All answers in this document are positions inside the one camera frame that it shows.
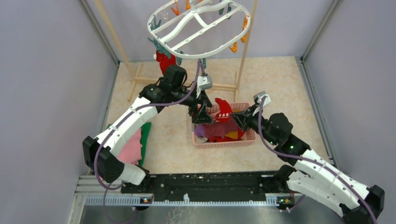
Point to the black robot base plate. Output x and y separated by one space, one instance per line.
252 180

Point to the green cloth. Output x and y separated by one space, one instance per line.
145 130

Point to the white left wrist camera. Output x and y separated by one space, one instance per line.
204 82

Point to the pink plastic basket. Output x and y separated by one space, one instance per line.
247 139

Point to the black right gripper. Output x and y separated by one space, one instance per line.
240 118

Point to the red patterned sock pair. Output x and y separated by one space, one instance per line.
225 111

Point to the pink cloth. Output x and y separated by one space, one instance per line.
131 151

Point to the teal clothespin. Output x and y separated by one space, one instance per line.
154 24

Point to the orange clothespin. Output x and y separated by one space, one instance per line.
175 9
234 47

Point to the maroon purple long sock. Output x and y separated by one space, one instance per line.
233 131
210 130

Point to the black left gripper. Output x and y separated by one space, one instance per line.
204 116

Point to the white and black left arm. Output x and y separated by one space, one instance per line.
101 152

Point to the white plastic clip hanger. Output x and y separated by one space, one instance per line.
204 29

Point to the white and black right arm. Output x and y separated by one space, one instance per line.
308 173

